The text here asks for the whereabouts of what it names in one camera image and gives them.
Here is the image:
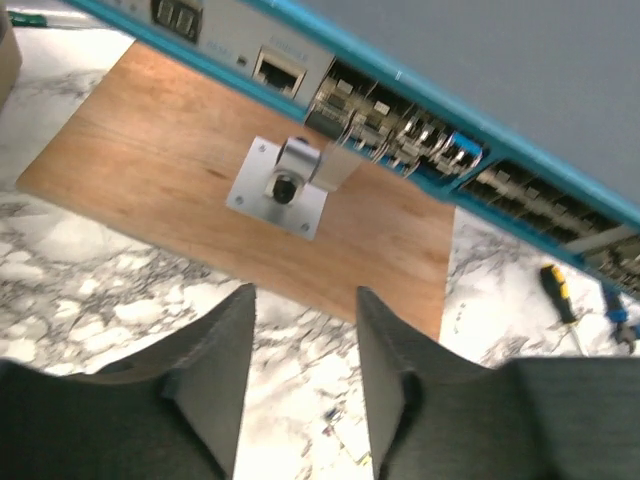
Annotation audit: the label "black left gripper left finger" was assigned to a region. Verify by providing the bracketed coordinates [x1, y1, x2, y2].
[1, 284, 256, 479]

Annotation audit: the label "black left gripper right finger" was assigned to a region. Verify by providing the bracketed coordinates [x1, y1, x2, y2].
[356, 287, 639, 479]

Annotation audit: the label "yellow black screwdriver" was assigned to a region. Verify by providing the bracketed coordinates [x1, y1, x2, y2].
[539, 264, 588, 357]

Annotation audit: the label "wooden base board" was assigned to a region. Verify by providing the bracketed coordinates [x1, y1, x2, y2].
[17, 43, 454, 336]

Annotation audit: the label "tan plastic tool case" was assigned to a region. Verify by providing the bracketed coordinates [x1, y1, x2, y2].
[0, 2, 22, 108]

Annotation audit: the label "blue handled pliers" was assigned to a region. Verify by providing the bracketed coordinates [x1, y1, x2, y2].
[601, 284, 639, 355]

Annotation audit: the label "metal switch stand bracket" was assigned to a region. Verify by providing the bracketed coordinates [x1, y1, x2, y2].
[226, 136, 363, 240]

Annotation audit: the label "dark blue network switch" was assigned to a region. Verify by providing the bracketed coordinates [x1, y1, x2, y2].
[78, 1, 639, 297]

